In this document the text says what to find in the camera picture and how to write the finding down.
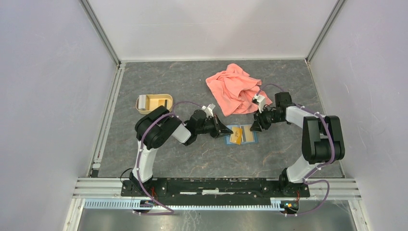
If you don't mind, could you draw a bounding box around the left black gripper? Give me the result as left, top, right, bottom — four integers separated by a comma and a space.
196, 114, 233, 138

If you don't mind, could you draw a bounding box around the white slotted cable duct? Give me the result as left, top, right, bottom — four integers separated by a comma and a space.
83, 199, 297, 212

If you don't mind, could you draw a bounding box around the gold credit card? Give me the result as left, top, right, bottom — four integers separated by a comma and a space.
229, 126, 243, 145
242, 125, 256, 143

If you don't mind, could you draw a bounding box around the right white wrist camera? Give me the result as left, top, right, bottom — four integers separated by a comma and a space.
252, 94, 266, 113

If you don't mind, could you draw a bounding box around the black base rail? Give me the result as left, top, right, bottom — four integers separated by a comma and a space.
121, 178, 310, 206

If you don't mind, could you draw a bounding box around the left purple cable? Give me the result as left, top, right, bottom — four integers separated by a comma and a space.
136, 101, 204, 216

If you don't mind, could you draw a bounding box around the purple cable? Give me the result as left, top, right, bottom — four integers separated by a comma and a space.
256, 83, 336, 218
136, 101, 204, 216

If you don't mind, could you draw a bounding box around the pink crumpled cloth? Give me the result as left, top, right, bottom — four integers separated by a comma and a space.
205, 64, 262, 116

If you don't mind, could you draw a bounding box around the beige oval tray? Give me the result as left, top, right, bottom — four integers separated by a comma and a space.
135, 94, 173, 115

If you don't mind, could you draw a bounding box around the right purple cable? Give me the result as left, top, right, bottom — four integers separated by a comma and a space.
256, 83, 336, 218

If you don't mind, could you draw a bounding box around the grey card stack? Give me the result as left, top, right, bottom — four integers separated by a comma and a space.
137, 94, 149, 111

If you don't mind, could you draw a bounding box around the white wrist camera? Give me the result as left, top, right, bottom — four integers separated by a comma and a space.
201, 103, 216, 118
252, 94, 266, 113

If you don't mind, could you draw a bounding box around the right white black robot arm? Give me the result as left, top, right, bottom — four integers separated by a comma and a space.
250, 92, 345, 196

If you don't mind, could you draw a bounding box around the blue card holder wallet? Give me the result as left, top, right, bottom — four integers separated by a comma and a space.
225, 125, 258, 145

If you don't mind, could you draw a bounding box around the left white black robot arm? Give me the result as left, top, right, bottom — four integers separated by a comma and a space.
129, 104, 233, 196

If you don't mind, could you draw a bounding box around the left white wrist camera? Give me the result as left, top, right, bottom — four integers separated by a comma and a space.
201, 103, 216, 118

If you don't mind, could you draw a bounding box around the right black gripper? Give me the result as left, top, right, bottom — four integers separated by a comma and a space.
250, 106, 283, 132

